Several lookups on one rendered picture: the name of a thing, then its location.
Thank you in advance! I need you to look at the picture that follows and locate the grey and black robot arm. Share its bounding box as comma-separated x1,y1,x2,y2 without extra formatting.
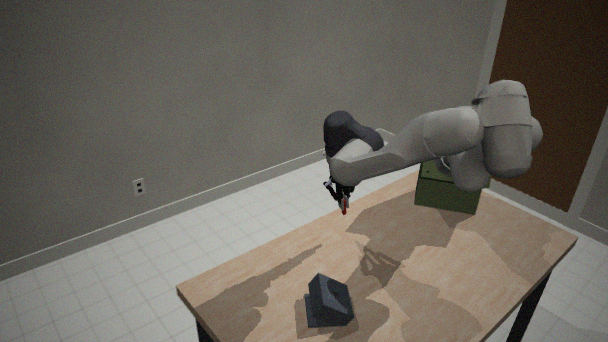
323,80,543,192

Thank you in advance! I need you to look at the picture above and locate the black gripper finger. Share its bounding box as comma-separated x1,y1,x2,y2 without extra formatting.
323,179,344,211
343,186,355,208

